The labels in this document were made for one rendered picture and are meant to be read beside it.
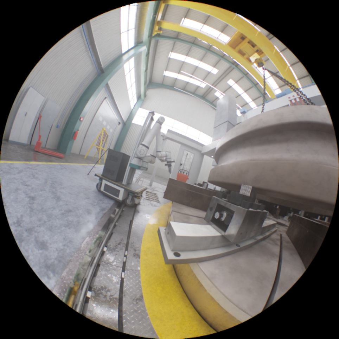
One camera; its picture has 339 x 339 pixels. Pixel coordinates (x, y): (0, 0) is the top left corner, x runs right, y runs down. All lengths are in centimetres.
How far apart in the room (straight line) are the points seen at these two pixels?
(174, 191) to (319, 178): 190
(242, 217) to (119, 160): 176
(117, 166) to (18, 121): 461
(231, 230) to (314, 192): 75
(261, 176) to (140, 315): 133
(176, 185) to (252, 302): 172
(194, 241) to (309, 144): 132
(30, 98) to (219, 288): 573
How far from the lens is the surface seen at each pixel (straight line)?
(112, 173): 184
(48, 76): 619
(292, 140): 130
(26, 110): 524
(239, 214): 66
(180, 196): 173
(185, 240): 57
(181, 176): 171
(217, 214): 78
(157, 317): 77
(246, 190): 88
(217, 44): 1099
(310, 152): 127
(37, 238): 105
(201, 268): 64
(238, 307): 61
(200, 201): 177
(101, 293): 77
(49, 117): 632
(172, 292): 85
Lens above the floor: 74
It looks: 3 degrees up
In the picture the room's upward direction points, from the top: 18 degrees clockwise
